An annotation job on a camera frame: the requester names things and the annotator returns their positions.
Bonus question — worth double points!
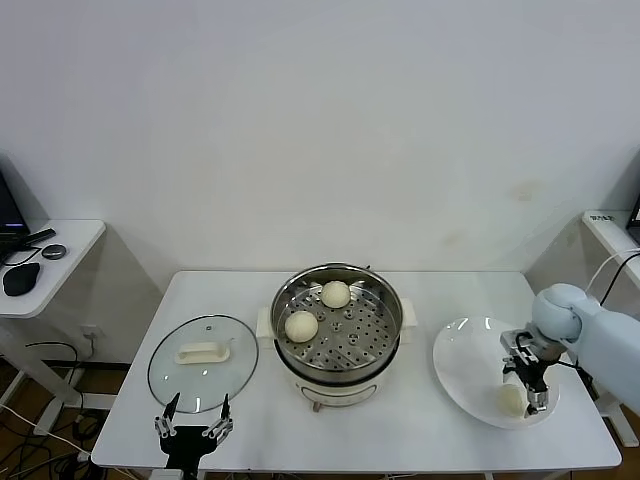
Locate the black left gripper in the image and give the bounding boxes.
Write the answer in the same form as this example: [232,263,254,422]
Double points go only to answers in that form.
[153,391,235,471]

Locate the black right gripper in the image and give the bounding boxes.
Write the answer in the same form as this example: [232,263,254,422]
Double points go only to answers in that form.
[502,355,551,418]

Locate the white steamed baozi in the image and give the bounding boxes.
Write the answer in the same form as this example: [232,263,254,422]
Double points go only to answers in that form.
[496,383,526,416]
[284,310,319,344]
[320,280,351,308]

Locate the glass lid with cream handle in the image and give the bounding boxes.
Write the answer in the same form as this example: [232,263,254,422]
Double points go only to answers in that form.
[147,313,260,414]

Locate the stainless steel steamer basket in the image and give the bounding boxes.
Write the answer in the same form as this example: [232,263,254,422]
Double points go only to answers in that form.
[271,263,403,380]

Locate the white round plate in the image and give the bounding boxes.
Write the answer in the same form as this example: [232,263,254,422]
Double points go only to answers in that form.
[432,316,561,430]

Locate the white electric cooker base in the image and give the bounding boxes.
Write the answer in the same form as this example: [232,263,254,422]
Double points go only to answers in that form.
[255,299,419,415]

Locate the white side table with mouse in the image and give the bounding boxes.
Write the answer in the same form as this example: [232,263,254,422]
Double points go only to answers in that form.
[0,218,107,436]

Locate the black computer mouse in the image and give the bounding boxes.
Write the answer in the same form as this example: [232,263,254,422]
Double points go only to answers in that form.
[2,262,41,297]

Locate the black laptop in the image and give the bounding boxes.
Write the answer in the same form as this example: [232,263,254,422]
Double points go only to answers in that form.
[0,167,29,251]

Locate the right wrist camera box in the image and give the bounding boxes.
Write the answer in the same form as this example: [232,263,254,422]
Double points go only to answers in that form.
[499,328,535,360]

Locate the black floor cable bundle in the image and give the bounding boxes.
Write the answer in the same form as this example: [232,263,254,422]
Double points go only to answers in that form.
[0,404,104,480]

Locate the black looping floor cable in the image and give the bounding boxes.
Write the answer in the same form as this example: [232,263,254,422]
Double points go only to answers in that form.
[24,341,84,401]

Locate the white power cable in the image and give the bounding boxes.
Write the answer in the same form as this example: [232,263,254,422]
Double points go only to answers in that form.
[584,244,640,297]

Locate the white floor cable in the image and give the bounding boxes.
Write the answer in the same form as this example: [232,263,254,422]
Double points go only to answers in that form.
[0,402,94,459]

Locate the black cable with adapter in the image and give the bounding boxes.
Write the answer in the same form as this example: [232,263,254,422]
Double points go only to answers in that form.
[574,252,640,399]

